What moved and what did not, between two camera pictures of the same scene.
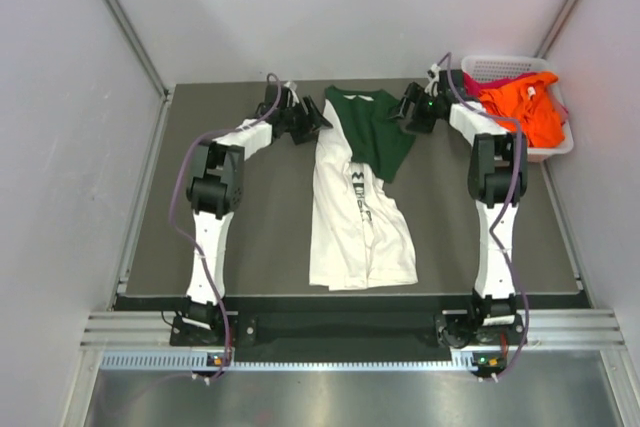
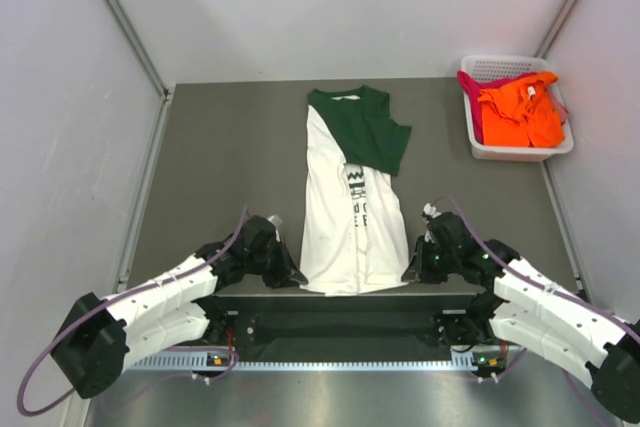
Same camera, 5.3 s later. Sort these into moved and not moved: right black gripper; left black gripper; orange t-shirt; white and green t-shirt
Moved: white and green t-shirt; right black gripper; left black gripper
Not moved: orange t-shirt
